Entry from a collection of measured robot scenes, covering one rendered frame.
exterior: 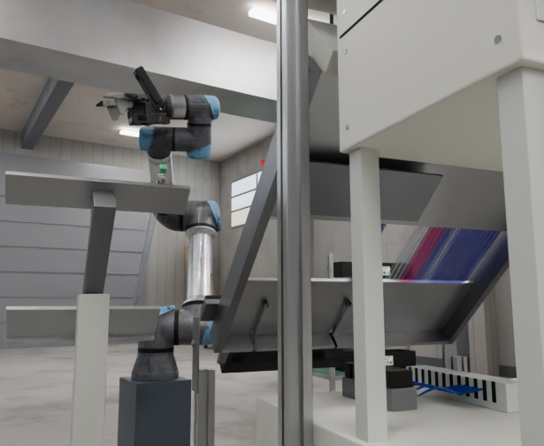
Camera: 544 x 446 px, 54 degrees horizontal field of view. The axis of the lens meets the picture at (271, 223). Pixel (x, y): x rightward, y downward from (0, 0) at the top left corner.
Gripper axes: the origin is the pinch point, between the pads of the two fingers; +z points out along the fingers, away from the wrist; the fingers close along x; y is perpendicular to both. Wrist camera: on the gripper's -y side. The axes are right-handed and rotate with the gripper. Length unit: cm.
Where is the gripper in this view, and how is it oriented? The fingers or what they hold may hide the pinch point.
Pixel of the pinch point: (98, 98)
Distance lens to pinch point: 164.4
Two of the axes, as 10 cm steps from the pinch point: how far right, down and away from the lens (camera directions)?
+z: -9.0, 0.8, -4.3
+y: 0.6, 10.0, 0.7
